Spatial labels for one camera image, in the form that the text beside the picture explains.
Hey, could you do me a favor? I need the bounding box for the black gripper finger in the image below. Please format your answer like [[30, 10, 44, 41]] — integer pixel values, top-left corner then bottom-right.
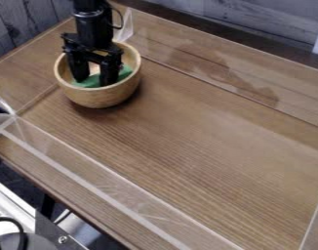
[[65, 49, 89, 82], [99, 57, 121, 87]]

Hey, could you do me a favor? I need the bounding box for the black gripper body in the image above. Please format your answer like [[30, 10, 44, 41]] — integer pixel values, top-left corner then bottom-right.
[[61, 27, 124, 65]]

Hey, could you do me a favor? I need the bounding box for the green rectangular block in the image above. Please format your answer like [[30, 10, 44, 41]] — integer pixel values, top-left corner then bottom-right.
[[72, 64, 132, 88]]

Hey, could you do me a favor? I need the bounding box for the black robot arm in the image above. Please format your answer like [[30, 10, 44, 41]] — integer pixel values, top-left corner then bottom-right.
[[61, 0, 124, 87]]

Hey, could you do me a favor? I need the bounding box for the brown wooden bowl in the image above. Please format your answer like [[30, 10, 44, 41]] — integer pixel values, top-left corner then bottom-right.
[[53, 42, 141, 108]]

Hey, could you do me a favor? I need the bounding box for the grey round base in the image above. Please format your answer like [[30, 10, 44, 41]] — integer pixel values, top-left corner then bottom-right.
[[0, 233, 57, 250]]

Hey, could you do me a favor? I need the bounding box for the clear acrylic barrier wall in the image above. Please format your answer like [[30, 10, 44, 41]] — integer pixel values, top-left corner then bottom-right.
[[0, 7, 318, 250]]

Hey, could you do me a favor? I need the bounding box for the grey metal bracket with screw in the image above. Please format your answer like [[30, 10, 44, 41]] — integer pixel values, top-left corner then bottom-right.
[[34, 213, 88, 250]]

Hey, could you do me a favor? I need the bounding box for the black cable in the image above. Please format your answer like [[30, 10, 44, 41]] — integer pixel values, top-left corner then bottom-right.
[[0, 217, 26, 250]]

